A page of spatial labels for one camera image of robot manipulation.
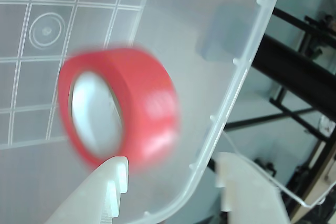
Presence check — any thick black metal bar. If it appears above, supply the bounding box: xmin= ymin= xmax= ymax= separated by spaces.
xmin=250 ymin=34 xmax=336 ymax=138

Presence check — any thin white wire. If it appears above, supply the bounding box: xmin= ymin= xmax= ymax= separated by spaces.
xmin=222 ymin=129 xmax=336 ymax=209

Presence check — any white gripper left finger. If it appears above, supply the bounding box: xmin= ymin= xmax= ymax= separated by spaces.
xmin=46 ymin=155 xmax=130 ymax=224

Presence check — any red tape roll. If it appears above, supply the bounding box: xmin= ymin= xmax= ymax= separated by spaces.
xmin=57 ymin=47 xmax=183 ymax=175

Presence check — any thin black metal frame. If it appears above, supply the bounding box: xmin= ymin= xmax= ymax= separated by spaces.
xmin=225 ymin=6 xmax=336 ymax=209

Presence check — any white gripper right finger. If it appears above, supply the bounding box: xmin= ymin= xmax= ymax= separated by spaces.
xmin=214 ymin=152 xmax=292 ymax=224

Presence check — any clear plastic storage box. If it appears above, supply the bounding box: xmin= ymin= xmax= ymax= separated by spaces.
xmin=0 ymin=0 xmax=286 ymax=224

